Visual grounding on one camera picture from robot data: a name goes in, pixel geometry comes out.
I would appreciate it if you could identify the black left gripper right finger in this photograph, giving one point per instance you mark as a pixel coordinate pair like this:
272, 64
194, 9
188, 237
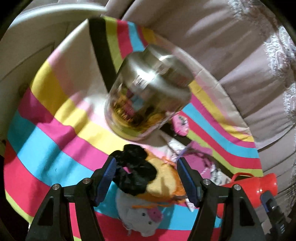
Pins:
239, 219

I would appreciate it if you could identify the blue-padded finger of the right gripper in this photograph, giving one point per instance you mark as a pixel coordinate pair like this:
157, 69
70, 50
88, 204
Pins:
275, 215

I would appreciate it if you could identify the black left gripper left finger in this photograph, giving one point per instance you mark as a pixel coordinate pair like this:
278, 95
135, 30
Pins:
52, 220

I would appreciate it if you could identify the yellow sponge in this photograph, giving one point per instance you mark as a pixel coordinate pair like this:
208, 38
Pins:
166, 189

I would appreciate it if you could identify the black scrunchie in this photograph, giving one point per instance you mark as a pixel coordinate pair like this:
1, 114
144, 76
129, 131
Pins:
133, 171

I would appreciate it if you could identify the red vacuum flask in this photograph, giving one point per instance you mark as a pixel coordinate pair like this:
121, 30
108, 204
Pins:
254, 186

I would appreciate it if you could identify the purple knitted garment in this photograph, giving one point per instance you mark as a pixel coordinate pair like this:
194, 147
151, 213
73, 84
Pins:
198, 159

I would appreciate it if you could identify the grey plush toy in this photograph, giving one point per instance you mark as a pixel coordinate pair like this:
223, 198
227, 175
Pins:
138, 214

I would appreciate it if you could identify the pink round pouch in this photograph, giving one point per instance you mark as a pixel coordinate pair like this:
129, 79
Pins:
180, 125

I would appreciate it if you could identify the silver metal tea canister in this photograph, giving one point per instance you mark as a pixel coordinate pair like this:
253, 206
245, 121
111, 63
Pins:
150, 88

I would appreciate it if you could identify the beige embroidered curtain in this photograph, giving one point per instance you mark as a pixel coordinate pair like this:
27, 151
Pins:
248, 50

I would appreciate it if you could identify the white chair back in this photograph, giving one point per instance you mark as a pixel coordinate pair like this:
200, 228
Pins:
31, 38

